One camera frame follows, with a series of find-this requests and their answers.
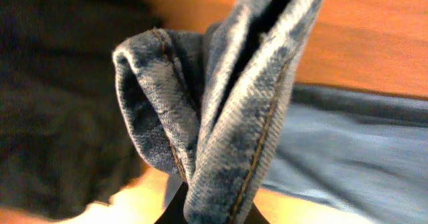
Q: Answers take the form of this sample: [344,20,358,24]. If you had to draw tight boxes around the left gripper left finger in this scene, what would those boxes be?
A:
[154,183,188,224]

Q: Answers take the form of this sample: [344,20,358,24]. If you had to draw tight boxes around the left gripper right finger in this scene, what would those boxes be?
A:
[243,203,270,224]

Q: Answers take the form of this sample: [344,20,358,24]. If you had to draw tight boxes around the blue denim jeans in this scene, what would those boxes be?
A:
[112,0,427,223]

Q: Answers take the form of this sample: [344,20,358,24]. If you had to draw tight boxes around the black folded garment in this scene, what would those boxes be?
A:
[1,0,160,221]

